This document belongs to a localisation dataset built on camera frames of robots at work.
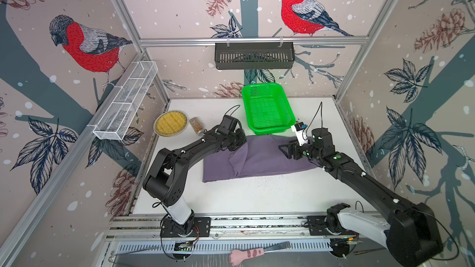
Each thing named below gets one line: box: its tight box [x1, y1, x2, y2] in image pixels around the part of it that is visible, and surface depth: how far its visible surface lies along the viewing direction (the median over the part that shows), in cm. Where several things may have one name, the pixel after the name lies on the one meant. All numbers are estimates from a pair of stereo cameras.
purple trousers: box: [202, 134, 321, 183], surface depth 90 cm
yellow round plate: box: [153, 110, 189, 138], surface depth 109 cm
